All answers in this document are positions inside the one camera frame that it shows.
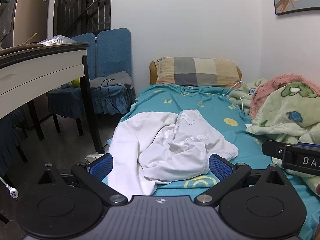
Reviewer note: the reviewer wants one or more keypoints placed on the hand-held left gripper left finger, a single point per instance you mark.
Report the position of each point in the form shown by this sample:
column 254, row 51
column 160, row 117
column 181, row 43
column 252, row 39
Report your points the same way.
column 101, row 167

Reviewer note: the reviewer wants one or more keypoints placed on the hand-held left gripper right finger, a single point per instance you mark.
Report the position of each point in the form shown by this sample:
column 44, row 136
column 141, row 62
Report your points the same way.
column 220, row 167

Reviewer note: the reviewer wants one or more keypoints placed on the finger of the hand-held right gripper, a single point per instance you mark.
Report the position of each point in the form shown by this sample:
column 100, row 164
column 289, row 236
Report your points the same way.
column 308, row 144
column 272, row 149

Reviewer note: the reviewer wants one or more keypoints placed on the white t-shirt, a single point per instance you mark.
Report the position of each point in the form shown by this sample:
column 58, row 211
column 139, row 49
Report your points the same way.
column 155, row 155

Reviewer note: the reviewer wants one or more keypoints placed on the person's right hand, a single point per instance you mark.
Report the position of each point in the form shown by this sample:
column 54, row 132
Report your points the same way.
column 318, row 189

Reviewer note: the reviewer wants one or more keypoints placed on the white power strip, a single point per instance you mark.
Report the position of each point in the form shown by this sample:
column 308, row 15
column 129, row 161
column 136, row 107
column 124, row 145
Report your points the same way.
column 92, row 157

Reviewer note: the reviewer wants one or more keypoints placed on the green plush cartoon blanket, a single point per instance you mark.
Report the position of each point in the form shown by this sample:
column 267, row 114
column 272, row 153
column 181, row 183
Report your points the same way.
column 282, row 110

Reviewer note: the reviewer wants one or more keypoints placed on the teal printed bed sheet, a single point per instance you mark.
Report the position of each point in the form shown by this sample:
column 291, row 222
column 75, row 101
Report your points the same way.
column 220, row 110

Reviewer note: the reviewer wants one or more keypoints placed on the pink fluffy blanket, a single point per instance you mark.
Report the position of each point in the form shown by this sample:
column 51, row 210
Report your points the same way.
column 262, row 90

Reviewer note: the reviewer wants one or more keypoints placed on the yellow-green ball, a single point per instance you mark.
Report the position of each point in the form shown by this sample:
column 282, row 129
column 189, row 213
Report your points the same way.
column 75, row 82

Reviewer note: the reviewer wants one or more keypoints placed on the grey cloth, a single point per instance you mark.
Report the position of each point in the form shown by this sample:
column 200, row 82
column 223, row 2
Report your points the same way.
column 117, row 78

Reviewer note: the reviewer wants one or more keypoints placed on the plaid pillow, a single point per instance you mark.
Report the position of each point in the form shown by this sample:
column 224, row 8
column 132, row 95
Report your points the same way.
column 195, row 71

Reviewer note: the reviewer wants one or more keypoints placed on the blue covered chair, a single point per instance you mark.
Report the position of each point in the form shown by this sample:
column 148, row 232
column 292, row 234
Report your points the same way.
column 85, row 55
column 113, row 50

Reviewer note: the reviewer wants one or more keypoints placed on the white table with black legs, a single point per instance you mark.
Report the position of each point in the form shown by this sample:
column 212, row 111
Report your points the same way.
column 37, row 65

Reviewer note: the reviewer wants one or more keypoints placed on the clear plastic bag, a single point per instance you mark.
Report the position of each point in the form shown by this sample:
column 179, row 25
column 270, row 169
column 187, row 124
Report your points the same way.
column 58, row 40

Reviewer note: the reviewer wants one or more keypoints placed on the wooden chopsticks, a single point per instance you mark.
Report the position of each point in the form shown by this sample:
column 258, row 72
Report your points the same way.
column 31, row 37

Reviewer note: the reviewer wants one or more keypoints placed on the dark window with grille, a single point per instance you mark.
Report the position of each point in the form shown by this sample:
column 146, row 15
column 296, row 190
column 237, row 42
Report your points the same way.
column 82, row 5

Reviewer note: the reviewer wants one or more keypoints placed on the gold refrigerator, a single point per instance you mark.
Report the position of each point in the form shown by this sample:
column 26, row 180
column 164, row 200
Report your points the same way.
column 30, row 12

